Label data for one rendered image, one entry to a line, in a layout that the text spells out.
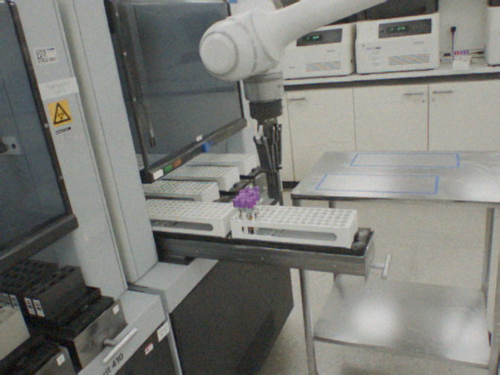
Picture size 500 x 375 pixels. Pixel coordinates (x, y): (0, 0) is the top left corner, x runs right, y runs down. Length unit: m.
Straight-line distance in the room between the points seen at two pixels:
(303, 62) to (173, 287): 2.50
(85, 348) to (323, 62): 2.76
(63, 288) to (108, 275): 0.14
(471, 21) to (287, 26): 3.11
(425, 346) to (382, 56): 2.16
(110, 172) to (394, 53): 2.51
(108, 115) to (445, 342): 1.24
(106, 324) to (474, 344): 1.14
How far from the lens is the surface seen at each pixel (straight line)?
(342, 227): 0.99
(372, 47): 3.25
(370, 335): 1.61
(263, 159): 0.98
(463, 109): 3.27
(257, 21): 0.79
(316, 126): 3.42
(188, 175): 1.48
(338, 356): 1.95
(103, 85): 1.05
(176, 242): 1.18
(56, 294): 0.96
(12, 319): 0.90
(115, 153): 1.06
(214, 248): 1.12
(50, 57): 0.95
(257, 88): 0.95
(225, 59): 0.76
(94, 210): 1.02
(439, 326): 1.67
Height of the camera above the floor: 1.30
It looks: 19 degrees down
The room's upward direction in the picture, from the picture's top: 8 degrees counter-clockwise
